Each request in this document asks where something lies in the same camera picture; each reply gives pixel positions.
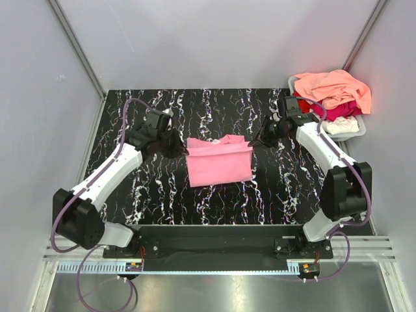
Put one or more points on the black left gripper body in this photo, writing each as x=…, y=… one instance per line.
x=165, y=146

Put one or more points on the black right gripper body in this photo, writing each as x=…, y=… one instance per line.
x=276, y=132

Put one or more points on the pink t shirt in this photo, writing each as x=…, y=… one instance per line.
x=221, y=161

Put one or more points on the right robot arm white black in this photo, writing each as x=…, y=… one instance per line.
x=345, y=198

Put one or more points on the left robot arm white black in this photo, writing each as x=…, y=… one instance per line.
x=76, y=212

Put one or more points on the white cream shirt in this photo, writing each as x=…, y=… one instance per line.
x=341, y=125

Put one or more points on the peach orange shirt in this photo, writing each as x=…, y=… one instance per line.
x=333, y=89

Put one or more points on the magenta red shirt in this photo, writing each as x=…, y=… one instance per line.
x=342, y=104

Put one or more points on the white plastic laundry basket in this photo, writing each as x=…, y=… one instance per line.
x=344, y=137

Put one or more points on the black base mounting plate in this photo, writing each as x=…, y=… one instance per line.
x=214, y=249

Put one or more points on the left aluminium corner post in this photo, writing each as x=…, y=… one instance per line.
x=73, y=41

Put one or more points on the aluminium corner post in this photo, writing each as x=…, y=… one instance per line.
x=73, y=41
x=369, y=25

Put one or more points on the right aluminium corner post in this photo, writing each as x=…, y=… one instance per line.
x=369, y=25

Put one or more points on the white slotted cable duct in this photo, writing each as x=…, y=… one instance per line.
x=120, y=267

